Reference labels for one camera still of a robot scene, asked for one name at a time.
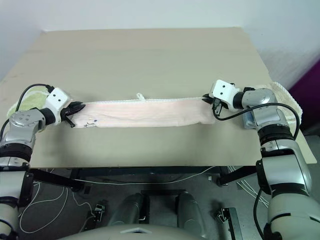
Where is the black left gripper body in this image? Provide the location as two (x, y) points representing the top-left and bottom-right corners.
(59, 102), (77, 121)

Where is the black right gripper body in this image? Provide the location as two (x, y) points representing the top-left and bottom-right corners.
(211, 97), (229, 117)

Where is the pink towel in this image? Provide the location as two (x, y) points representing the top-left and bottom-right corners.
(71, 92), (216, 129)

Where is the green towel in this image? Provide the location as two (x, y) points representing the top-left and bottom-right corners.
(7, 84), (52, 117)

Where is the white knitted towel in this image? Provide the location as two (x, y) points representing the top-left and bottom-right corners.
(269, 80), (305, 127)

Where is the blue folded cloth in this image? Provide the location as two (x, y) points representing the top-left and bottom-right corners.
(241, 111), (257, 130)

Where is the purple panel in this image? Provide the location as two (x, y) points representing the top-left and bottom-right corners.
(286, 59), (320, 136)

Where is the small black metal latch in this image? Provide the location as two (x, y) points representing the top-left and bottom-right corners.
(92, 203), (106, 224)

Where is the dark rounded left robot leg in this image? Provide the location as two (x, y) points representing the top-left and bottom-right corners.
(109, 192), (149, 229)

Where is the dark rounded robot leg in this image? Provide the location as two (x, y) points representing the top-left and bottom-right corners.
(109, 192), (149, 229)
(175, 191), (209, 239)

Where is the dark rounded right robot leg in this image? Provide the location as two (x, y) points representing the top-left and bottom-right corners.
(175, 191), (209, 239)

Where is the grey robot torso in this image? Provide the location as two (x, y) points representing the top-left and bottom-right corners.
(57, 224), (209, 240)

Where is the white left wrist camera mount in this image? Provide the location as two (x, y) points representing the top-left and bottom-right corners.
(44, 87), (72, 125)

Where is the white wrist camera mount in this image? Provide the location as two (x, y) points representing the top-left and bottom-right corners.
(208, 79), (241, 112)
(44, 87), (72, 125)

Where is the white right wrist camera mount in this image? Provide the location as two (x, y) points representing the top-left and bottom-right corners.
(208, 79), (241, 112)

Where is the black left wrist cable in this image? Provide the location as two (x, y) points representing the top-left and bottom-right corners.
(0, 83), (56, 141)

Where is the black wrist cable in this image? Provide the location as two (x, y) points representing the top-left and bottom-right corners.
(212, 102), (301, 141)
(0, 83), (56, 141)

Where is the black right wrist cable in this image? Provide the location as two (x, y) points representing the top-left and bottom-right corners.
(212, 102), (301, 141)

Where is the looped white floor cable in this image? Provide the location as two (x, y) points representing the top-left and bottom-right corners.
(17, 181), (97, 234)

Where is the black table frame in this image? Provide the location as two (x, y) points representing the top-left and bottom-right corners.
(29, 164), (259, 194)

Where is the bundle of white floor cables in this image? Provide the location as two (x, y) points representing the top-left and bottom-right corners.
(235, 164), (271, 209)

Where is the long white floor cable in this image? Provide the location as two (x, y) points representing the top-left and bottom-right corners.
(73, 166), (221, 185)

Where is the black right upper arm cable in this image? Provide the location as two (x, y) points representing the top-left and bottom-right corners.
(252, 188), (266, 240)

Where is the black bracket with latch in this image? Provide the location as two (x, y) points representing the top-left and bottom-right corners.
(215, 206), (241, 240)

